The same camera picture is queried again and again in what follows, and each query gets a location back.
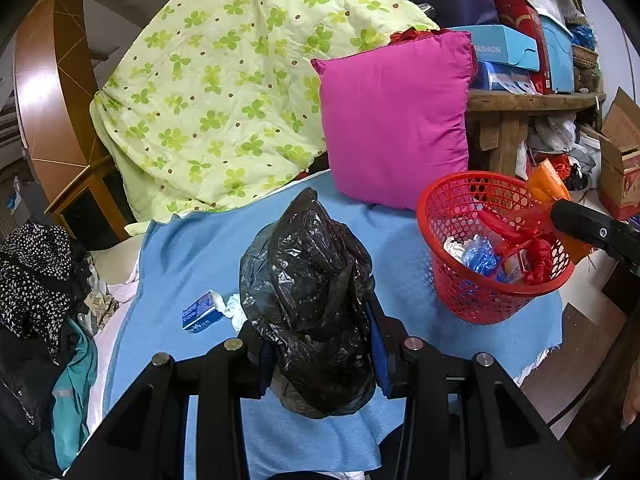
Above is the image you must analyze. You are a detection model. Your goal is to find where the red ribbon bow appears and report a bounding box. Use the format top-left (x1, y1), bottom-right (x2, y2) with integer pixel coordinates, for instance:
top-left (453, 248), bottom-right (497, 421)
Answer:
top-left (477, 205), bottom-right (556, 286)

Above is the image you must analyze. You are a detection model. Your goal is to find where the small blue box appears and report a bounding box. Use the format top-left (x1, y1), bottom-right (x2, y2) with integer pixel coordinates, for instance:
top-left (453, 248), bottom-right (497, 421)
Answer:
top-left (181, 290), bottom-right (226, 335)

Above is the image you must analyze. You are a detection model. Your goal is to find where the white blue package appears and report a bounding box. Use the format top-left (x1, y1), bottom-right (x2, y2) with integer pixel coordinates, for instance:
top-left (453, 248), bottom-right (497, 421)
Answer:
top-left (472, 60), bottom-right (538, 93)

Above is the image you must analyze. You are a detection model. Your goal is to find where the steel bowl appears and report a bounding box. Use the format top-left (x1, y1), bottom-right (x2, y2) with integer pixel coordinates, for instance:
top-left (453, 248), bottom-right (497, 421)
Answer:
top-left (565, 170), bottom-right (601, 193)

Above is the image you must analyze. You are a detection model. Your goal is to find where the light blue storage bin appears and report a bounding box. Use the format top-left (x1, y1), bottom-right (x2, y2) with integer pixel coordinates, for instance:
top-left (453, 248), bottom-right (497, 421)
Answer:
top-left (540, 15), bottom-right (576, 93)

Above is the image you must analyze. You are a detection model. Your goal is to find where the beige patterned cloth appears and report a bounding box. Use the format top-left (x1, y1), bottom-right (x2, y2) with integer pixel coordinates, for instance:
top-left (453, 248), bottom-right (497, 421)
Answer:
top-left (82, 280), bottom-right (118, 331)

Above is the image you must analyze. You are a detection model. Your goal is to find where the red gift box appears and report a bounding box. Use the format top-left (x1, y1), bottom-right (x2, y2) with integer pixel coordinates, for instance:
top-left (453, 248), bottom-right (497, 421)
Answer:
top-left (487, 0), bottom-right (553, 96)

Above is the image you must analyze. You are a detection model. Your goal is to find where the orange white medicine box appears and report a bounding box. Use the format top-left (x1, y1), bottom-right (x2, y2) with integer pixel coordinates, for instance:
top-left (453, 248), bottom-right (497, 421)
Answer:
top-left (502, 250), bottom-right (531, 283)

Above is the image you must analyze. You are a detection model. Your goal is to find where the brown cardboard box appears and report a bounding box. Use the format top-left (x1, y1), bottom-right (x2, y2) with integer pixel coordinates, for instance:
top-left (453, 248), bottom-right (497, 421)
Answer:
top-left (597, 87), bottom-right (640, 221)

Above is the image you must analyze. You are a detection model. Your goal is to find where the wicker basket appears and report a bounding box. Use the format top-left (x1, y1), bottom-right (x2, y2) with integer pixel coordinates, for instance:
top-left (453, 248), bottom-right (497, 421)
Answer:
top-left (572, 42), bottom-right (601, 91)

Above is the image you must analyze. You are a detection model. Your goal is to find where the blue cardboard box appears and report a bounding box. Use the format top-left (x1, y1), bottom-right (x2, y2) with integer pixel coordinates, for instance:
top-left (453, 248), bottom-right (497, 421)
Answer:
top-left (447, 24), bottom-right (541, 73)

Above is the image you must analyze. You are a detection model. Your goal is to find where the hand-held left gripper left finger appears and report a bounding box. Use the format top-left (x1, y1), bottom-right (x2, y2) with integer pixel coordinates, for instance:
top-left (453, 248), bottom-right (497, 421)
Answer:
top-left (65, 322), bottom-right (273, 480)

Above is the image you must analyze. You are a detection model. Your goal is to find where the pink pillow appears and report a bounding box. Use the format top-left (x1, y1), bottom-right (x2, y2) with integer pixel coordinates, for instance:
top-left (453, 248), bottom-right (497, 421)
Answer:
top-left (311, 30), bottom-right (478, 211)

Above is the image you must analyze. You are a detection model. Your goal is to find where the green floral quilt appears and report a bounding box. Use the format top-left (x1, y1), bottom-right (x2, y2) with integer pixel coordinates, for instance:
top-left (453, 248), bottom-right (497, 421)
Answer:
top-left (90, 0), bottom-right (441, 223)

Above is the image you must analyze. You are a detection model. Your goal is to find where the red plastic bag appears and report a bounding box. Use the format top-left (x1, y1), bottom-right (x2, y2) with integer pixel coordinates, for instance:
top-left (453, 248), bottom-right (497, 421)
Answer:
top-left (542, 155), bottom-right (573, 176)

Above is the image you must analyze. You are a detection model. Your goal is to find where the wooden table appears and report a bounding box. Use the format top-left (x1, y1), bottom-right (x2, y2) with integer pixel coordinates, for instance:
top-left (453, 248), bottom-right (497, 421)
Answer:
top-left (467, 87), bottom-right (606, 176)

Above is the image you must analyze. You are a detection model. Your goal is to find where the blue plastic bag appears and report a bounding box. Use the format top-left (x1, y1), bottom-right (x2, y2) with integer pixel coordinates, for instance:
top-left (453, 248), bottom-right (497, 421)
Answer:
top-left (460, 237), bottom-right (506, 281)

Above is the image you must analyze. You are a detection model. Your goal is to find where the white plastic bag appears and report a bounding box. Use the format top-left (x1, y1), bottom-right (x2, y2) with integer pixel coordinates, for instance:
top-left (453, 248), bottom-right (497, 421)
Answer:
top-left (442, 234), bottom-right (481, 261)

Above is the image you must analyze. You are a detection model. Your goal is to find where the red mesh basket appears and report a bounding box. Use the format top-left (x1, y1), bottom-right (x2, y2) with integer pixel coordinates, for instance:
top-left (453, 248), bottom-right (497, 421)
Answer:
top-left (416, 171), bottom-right (577, 325)

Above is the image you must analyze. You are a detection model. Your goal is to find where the wooden glass cabinet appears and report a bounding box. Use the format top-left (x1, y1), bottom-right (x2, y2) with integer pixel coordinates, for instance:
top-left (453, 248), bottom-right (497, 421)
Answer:
top-left (45, 155), bottom-right (136, 251)

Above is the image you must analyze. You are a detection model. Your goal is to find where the white tissue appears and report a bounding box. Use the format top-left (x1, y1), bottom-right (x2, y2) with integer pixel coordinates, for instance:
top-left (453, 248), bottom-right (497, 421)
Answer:
top-left (212, 291), bottom-right (249, 332)

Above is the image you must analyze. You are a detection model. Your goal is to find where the black white dotted garment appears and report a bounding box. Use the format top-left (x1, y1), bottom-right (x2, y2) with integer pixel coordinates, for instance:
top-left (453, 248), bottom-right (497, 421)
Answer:
top-left (0, 220), bottom-right (91, 361)

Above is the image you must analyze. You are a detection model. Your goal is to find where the white bed sheet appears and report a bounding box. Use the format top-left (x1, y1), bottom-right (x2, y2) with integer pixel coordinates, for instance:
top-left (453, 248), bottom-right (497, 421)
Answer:
top-left (92, 232), bottom-right (561, 480)

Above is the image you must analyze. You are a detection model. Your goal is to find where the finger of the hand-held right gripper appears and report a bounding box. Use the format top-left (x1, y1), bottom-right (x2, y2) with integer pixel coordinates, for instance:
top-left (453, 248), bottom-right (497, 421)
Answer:
top-left (550, 199), bottom-right (640, 278)

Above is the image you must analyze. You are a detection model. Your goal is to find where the teal garment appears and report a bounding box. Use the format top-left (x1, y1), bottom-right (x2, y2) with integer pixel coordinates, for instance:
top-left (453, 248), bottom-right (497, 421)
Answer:
top-left (50, 317), bottom-right (98, 471)

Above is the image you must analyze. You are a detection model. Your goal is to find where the blue blanket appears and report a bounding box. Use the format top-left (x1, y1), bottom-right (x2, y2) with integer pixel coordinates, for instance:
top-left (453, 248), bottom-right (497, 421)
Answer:
top-left (102, 195), bottom-right (563, 480)

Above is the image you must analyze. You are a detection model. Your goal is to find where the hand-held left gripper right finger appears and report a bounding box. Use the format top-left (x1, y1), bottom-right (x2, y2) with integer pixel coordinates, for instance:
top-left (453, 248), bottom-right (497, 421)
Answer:
top-left (369, 294), bottom-right (588, 480)

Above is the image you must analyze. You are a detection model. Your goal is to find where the white plastic sack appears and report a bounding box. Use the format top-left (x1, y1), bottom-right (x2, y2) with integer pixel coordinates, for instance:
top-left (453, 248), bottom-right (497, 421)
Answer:
top-left (527, 112), bottom-right (601, 171)

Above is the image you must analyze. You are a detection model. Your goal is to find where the black plastic bag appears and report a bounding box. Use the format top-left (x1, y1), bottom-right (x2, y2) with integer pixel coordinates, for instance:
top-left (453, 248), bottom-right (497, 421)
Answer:
top-left (239, 187), bottom-right (377, 420)

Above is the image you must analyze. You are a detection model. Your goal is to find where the orange plastic wrapper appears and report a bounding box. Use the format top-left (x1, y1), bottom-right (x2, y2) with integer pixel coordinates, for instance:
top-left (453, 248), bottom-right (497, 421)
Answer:
top-left (527, 159), bottom-right (596, 267)

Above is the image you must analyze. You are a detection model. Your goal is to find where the blue plastic sack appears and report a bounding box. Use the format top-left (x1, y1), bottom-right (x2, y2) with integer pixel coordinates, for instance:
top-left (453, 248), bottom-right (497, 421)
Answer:
top-left (570, 24), bottom-right (598, 48)

